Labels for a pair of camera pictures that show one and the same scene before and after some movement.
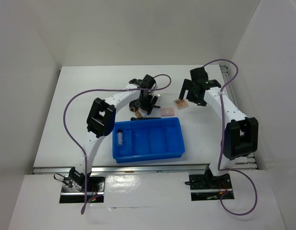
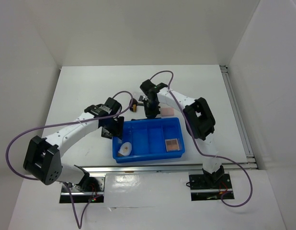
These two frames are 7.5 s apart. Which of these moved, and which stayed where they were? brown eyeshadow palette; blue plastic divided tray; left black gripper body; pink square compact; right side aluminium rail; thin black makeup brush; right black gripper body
Moved: left black gripper body; right black gripper body; brown eyeshadow palette
Stayed: blue plastic divided tray; thin black makeup brush; right side aluminium rail; pink square compact
